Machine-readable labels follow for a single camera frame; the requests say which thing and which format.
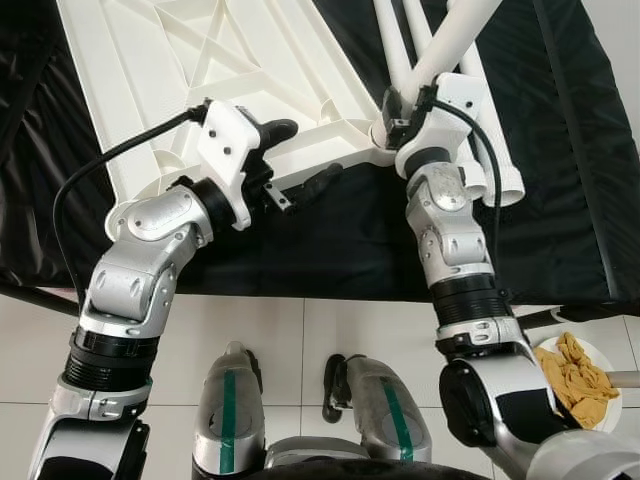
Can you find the white plastic children table top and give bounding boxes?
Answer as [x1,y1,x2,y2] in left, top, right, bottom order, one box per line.
[55,0,401,201]

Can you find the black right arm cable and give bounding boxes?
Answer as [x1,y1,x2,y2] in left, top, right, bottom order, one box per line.
[425,95,503,251]

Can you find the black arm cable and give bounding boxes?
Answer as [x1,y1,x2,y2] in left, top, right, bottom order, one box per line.
[425,95,503,251]
[52,100,211,291]

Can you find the grey bar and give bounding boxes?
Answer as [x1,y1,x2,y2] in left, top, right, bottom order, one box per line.
[603,371,640,390]

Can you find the black robot left foot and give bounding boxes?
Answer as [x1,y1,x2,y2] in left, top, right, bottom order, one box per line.
[243,350,263,391]

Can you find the silver robot right leg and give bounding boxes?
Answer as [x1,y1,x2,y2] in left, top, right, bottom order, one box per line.
[345,355,433,463]

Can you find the black table cloth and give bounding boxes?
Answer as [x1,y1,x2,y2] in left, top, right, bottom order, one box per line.
[0,0,640,306]

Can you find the yellow crumpled cloth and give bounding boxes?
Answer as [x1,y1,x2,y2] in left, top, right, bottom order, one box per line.
[533,333,619,429]

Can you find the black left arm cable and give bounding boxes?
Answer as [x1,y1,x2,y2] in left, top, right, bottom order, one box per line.
[52,100,211,291]

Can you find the black robot torso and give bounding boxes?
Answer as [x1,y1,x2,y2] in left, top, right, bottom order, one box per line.
[190,435,501,480]

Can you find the white round plate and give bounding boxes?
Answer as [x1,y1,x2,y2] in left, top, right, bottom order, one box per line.
[530,335,623,433]

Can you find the black robot right foot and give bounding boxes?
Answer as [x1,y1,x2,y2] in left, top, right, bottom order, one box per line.
[322,353,351,423]

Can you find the black robot foot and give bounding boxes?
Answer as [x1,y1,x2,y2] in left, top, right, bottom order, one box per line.
[322,353,351,423]
[243,350,263,391]

